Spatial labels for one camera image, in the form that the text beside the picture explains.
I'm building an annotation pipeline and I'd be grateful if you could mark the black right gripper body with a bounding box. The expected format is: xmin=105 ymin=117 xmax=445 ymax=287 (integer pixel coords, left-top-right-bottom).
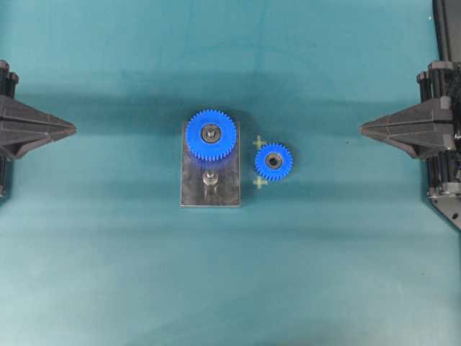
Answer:
xmin=417 ymin=61 xmax=460 ymax=197

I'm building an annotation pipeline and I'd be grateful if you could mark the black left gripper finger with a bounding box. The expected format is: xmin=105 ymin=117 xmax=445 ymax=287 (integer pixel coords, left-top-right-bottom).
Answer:
xmin=1 ymin=95 xmax=76 ymax=130
xmin=1 ymin=126 xmax=76 ymax=159

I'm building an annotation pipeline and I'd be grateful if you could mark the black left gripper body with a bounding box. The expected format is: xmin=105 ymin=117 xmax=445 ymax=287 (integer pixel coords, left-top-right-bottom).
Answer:
xmin=0 ymin=59 xmax=19 ymax=198

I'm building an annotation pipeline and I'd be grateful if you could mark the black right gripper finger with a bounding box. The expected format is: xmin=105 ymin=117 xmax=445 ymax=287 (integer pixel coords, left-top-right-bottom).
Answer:
xmin=360 ymin=104 xmax=452 ymax=130
xmin=361 ymin=128 xmax=452 ymax=160

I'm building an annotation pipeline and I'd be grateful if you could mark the small blue plastic gear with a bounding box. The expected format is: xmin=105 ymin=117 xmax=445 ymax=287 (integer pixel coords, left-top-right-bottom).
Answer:
xmin=254 ymin=143 xmax=293 ymax=181

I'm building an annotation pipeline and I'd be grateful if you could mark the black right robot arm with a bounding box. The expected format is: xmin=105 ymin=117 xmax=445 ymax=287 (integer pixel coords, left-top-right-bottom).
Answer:
xmin=359 ymin=1 xmax=460 ymax=199

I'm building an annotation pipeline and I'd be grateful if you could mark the large blue plastic gear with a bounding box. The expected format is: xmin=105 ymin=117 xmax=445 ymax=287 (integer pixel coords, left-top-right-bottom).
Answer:
xmin=185 ymin=110 xmax=237 ymax=161

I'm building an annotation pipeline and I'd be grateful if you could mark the steel shaft on plate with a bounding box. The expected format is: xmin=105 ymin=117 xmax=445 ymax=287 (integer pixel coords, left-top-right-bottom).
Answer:
xmin=202 ymin=170 xmax=219 ymax=186

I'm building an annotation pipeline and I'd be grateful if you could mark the grey metal base plate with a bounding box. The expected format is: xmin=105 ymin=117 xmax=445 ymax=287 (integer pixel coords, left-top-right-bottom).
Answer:
xmin=180 ymin=122 xmax=241 ymax=208

